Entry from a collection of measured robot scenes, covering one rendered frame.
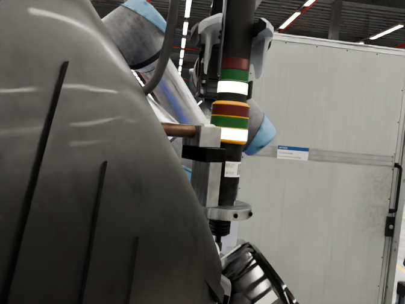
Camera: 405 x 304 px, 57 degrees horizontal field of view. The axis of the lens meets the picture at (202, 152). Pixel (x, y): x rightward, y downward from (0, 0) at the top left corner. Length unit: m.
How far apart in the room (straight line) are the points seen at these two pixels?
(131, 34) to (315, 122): 1.71
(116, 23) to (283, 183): 1.70
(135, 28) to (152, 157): 0.75
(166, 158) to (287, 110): 2.19
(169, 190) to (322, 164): 2.30
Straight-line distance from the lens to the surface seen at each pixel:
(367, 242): 2.69
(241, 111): 0.41
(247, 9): 0.43
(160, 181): 0.16
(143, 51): 0.90
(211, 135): 0.38
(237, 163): 0.41
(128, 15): 0.90
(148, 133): 0.15
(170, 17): 0.37
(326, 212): 2.51
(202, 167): 0.40
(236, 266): 0.34
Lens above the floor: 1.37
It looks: 3 degrees down
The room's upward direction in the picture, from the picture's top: 5 degrees clockwise
